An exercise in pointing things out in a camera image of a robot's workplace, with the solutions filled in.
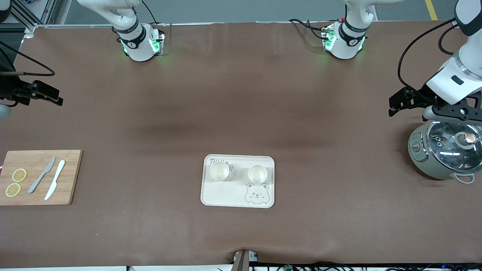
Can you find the white plastic cup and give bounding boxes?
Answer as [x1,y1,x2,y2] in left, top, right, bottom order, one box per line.
[210,161,230,181]
[248,164,268,184]

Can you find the glass pot lid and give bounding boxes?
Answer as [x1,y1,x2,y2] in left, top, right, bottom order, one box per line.
[427,120,482,174]

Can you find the grey cooking pot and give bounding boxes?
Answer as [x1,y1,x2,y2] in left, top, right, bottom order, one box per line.
[408,121,482,184]

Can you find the grey plastic knife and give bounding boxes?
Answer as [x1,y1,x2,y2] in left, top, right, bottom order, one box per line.
[27,156,56,194]

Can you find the white plastic knife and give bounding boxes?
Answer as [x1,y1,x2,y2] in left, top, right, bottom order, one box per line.
[44,160,66,201]

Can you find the wooden cutting board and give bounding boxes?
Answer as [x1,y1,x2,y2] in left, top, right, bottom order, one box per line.
[0,150,83,206]

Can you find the white tray with bear print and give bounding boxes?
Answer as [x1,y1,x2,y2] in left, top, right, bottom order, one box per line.
[200,154,275,209]

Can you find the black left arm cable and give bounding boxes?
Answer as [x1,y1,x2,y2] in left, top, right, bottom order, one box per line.
[398,18,458,103]

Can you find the aluminium frame post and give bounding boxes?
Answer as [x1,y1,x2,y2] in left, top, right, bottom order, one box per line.
[11,0,113,39]

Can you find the black left arm base cables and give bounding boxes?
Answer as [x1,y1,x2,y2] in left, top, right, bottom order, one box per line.
[288,18,332,40]

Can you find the black right arm base cable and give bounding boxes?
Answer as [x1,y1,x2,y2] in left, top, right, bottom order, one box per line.
[141,0,166,27]

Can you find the black cables at table edge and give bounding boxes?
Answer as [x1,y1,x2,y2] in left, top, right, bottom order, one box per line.
[249,261,482,271]

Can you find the grey metal camera mount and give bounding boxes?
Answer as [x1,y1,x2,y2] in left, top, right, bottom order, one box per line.
[232,249,260,271]

